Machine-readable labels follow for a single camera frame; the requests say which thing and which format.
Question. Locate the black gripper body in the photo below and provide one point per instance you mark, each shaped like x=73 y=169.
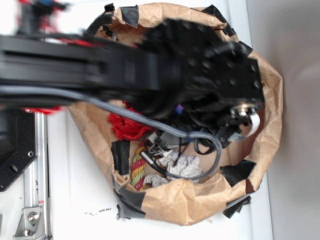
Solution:
x=215 y=81

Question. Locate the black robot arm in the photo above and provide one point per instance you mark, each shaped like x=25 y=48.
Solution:
x=110 y=75

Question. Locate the crumpled white paper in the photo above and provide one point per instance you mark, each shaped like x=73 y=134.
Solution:
x=176 y=164

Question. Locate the crumpled red paper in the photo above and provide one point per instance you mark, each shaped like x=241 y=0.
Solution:
x=126 y=128

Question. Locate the brown paper bag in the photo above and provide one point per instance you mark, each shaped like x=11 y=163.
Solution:
x=242 y=165

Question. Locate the aluminium rail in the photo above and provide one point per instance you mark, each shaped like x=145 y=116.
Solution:
x=36 y=176

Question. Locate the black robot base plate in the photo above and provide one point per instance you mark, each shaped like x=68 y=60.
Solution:
x=17 y=144

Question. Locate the silver corner bracket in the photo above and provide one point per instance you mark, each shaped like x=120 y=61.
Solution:
x=31 y=225

